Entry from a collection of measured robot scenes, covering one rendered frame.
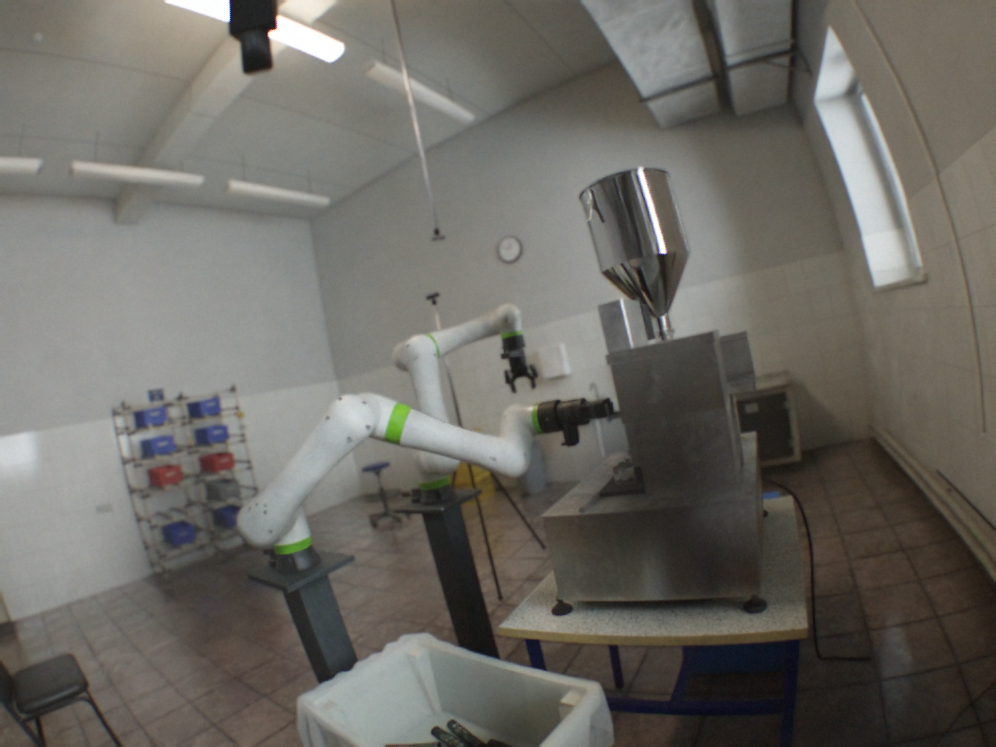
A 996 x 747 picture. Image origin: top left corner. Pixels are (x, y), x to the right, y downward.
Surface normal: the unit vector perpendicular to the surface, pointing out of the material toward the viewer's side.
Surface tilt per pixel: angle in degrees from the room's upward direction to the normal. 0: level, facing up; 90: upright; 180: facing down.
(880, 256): 90
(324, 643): 90
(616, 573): 90
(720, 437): 90
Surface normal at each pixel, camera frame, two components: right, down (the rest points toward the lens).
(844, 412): -0.50, 0.11
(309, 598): 0.82, -0.18
